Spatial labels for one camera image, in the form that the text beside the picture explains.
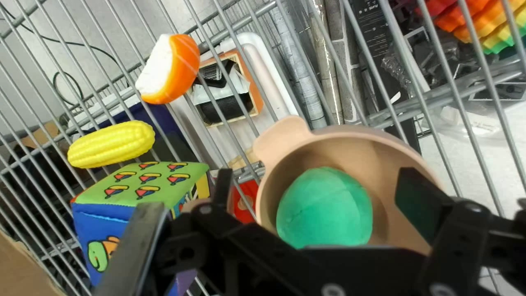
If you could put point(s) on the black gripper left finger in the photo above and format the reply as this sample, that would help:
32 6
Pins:
131 271

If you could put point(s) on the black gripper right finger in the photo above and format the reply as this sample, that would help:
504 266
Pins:
423 203

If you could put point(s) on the colourful soft fabric cube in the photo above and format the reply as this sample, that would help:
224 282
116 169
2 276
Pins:
103 212

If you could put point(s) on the green ball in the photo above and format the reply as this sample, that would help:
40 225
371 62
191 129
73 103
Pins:
324 207

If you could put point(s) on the tan plastic bowl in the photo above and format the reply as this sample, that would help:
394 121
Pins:
372 157

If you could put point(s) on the white orange device lower shelf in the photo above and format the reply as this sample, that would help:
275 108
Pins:
239 96

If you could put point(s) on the yellow toy corn cob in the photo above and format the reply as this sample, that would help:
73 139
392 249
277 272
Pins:
111 146

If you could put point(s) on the red and wood toy block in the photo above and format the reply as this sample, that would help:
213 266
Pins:
242 202

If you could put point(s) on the rainbow stacking toy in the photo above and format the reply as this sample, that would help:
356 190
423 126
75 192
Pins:
489 19

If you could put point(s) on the orange and white toy slice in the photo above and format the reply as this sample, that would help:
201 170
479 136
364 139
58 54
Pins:
170 70

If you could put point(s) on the wire shelf rack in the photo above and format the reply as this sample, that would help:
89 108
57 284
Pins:
68 69

